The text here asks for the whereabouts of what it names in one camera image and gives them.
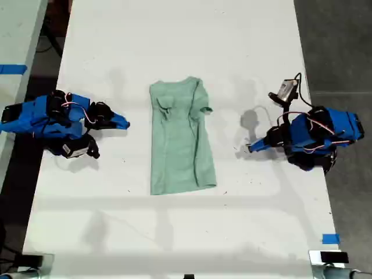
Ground short blue tape strip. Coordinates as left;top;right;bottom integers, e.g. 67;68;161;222
321;232;341;245

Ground black floor cable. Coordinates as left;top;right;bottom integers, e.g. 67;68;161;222
36;17;66;59

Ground pale green T-shirt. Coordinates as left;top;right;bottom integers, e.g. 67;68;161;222
149;76;218;196

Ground white side table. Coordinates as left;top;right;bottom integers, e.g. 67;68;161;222
0;0;49;187

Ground black camera box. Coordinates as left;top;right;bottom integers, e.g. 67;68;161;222
268;78;301;106
61;135;101;160

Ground long blue tape strip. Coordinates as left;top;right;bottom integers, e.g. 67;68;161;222
0;64;28;75

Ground small black box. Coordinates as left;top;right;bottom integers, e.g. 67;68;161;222
16;253;55;271
308;249;350;266

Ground black camera cable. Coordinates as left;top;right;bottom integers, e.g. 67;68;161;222
292;72;314;108

